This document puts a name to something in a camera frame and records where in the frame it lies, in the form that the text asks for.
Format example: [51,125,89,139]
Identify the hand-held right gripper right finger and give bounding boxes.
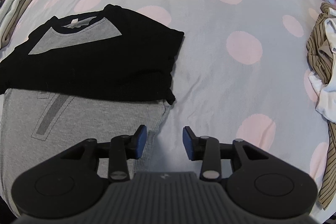
[182,126,269,183]

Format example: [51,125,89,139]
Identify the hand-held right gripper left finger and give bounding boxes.
[60,125,148,183]

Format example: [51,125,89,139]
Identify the grey and black shirt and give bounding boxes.
[0,4,185,218]

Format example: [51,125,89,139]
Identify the bed with pink dotted sheet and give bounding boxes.
[0,0,334,215]

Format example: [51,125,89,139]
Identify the white garment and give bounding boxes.
[308,18,336,123]

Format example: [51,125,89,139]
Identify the brown striped garment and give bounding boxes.
[307,2,336,211]

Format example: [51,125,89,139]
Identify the beige folded garment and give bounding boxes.
[0,0,38,49]

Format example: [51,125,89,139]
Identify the cream folded garment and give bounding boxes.
[0,0,33,41]

